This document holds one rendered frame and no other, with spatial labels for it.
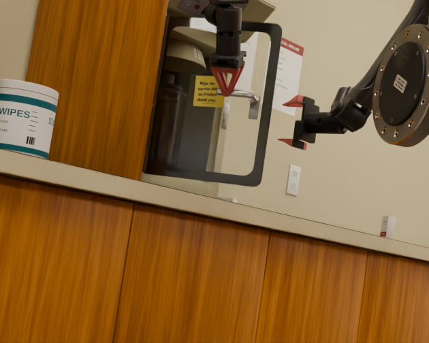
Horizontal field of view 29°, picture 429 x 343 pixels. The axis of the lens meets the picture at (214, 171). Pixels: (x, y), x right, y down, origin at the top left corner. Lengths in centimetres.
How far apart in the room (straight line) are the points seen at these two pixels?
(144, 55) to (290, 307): 72
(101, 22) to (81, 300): 80
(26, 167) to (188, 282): 51
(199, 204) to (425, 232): 250
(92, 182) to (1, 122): 21
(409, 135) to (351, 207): 225
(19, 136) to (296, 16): 185
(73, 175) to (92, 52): 65
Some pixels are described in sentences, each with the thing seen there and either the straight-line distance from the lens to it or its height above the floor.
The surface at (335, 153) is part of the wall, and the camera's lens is 347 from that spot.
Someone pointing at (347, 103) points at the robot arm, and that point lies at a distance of 209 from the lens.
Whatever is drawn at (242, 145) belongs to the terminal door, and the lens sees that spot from 197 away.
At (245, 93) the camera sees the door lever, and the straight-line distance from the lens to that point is 195.
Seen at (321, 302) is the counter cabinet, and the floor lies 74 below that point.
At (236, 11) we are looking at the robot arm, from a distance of 191.
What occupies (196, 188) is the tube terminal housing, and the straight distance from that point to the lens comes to 220.
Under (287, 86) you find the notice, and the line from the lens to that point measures 320.
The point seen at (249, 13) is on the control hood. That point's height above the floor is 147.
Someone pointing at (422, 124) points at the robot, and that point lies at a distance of 133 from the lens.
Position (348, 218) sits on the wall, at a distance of 357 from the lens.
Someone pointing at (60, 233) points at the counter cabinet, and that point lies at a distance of 157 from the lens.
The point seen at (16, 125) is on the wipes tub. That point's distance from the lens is 161.
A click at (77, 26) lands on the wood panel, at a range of 221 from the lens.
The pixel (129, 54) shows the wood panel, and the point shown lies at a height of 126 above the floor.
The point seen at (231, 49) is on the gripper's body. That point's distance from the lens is 192.
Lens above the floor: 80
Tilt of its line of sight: 6 degrees up
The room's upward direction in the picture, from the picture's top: 8 degrees clockwise
